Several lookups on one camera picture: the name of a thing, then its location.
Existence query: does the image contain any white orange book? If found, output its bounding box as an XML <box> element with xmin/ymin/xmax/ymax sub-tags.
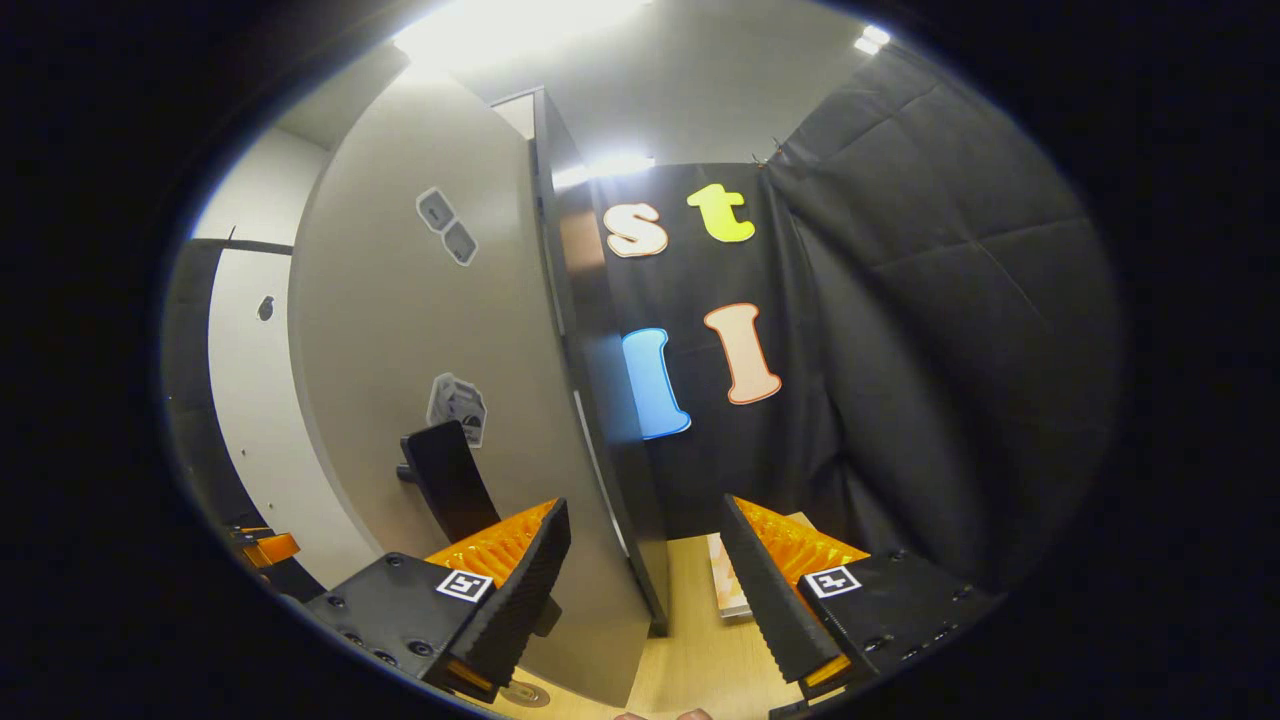
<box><xmin>706</xmin><ymin>511</ymin><xmax>817</xmax><ymax>622</ymax></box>

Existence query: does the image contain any grey cabinet door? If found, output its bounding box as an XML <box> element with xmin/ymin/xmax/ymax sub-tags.
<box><xmin>206</xmin><ymin>245</ymin><xmax>383</xmax><ymax>593</ymax></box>
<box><xmin>288</xmin><ymin>68</ymin><xmax>653</xmax><ymax>709</ymax></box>

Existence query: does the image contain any grey white cabinet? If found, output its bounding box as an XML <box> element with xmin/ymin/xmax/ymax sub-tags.
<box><xmin>490</xmin><ymin>85</ymin><xmax>671</xmax><ymax>637</ymax></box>

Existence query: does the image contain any black door handle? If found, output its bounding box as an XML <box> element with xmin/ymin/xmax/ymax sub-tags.
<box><xmin>396</xmin><ymin>419</ymin><xmax>564</xmax><ymax>639</ymax></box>

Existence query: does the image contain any black backdrop cloth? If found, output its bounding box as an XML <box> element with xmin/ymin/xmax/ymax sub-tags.
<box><xmin>588</xmin><ymin>44</ymin><xmax>1123</xmax><ymax>593</ymax></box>

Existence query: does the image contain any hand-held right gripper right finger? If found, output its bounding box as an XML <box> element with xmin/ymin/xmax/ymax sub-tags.
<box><xmin>720</xmin><ymin>493</ymin><xmax>1004</xmax><ymax>701</ymax></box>

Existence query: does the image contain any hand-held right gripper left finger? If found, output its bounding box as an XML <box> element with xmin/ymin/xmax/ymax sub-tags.
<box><xmin>300</xmin><ymin>497</ymin><xmax>573</xmax><ymax>703</ymax></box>

